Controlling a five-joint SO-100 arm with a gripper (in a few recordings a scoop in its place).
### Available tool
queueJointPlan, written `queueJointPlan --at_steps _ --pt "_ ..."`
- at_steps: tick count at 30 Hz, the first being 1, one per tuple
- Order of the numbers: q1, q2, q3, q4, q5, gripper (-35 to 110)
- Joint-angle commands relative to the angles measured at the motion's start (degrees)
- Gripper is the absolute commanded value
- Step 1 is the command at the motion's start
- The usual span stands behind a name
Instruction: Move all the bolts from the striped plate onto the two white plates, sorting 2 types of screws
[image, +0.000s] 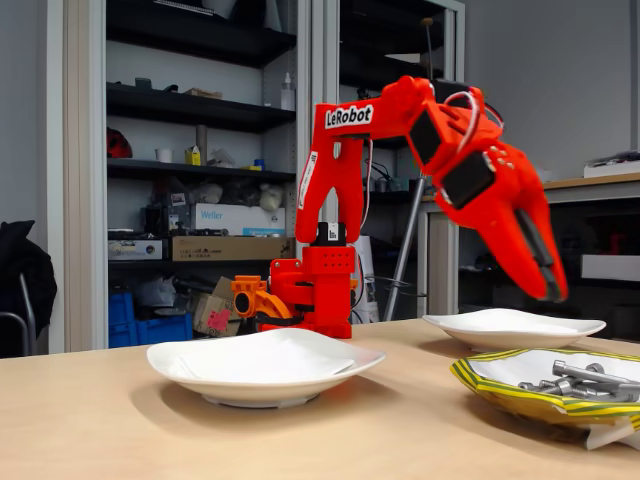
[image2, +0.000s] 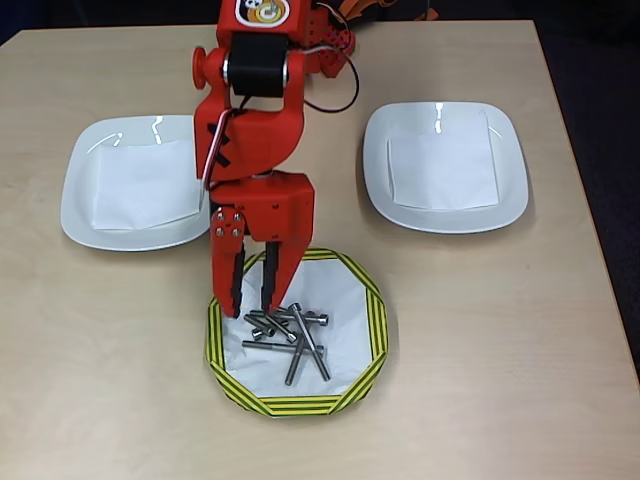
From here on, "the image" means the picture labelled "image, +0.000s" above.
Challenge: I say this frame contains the grey workbench wooden top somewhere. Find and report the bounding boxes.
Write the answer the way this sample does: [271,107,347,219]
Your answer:
[418,172,640,321]

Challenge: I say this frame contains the metal coat stand wooden knobs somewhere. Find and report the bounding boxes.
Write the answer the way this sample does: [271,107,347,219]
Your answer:
[382,17,435,322]

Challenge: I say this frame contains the long white box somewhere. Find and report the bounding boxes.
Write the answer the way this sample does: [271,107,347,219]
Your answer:
[580,253,640,282]

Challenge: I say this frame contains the flat white box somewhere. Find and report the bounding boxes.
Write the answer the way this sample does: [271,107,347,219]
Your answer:
[583,151,640,179]

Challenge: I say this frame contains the white square plate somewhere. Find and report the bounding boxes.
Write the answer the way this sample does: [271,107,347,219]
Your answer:
[422,308,607,354]
[146,327,387,409]

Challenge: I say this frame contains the grey metal shelf cabinet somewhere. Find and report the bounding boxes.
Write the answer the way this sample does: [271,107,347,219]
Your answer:
[47,0,314,354]
[312,0,466,324]

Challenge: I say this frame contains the yellow green striped paper bowl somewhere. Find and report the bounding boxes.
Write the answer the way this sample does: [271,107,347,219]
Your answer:
[449,348,640,451]

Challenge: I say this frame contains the white plush toy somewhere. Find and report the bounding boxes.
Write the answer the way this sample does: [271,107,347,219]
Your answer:
[258,182,285,212]

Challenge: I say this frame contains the white plastic bottle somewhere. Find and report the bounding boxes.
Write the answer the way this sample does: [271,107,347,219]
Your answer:
[280,72,296,112]

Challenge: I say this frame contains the white Weller box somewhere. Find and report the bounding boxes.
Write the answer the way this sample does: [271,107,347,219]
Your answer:
[194,202,287,238]

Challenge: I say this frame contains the long brown cardboard box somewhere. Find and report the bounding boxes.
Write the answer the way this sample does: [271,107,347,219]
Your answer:
[171,235,297,263]

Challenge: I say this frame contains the cardboard box pink sticker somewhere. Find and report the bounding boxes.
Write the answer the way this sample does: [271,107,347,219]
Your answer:
[191,276,246,338]

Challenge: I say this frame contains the white plastic bag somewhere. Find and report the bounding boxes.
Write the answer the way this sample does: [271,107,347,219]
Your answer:
[134,277,176,309]

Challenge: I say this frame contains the low blue plastic crate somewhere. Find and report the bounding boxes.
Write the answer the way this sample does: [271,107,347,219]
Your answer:
[134,313,194,347]

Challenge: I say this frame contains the flat printed box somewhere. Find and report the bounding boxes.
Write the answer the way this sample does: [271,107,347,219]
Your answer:
[108,239,164,261]

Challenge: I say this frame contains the red helmet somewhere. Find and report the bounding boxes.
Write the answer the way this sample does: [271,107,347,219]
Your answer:
[106,126,134,160]

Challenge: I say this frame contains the tall blue plastic crate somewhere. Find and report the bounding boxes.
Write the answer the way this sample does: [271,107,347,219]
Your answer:
[108,292,137,350]

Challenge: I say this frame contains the black jacket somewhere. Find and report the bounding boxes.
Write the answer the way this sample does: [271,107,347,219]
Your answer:
[0,219,58,346]

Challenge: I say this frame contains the grey metal chair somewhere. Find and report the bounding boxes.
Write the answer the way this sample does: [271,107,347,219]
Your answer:
[0,272,38,358]

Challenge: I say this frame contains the white red servo cable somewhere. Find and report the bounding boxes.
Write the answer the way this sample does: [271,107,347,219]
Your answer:
[442,89,506,161]

